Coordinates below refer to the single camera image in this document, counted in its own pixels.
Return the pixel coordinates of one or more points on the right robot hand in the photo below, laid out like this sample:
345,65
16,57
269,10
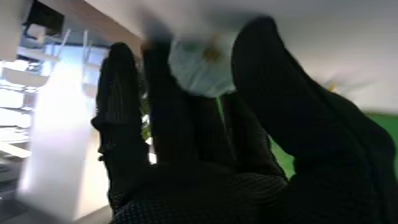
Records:
206,186

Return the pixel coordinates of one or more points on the blue flower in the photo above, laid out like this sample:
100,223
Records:
201,75

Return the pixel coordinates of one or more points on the white sheet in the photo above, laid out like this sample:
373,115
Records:
331,40

